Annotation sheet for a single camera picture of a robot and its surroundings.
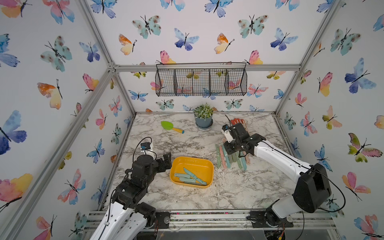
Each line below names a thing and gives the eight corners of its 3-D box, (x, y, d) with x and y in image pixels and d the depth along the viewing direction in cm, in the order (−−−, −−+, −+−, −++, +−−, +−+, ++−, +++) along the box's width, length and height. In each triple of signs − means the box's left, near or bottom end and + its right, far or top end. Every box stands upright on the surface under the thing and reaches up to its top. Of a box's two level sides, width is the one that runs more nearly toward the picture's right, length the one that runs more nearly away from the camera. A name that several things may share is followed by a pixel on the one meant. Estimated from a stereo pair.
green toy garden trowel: (160, 125, 116) (159, 123, 114) (164, 121, 119) (164, 119, 117) (180, 137, 109) (179, 135, 107) (184, 132, 111) (184, 130, 110)
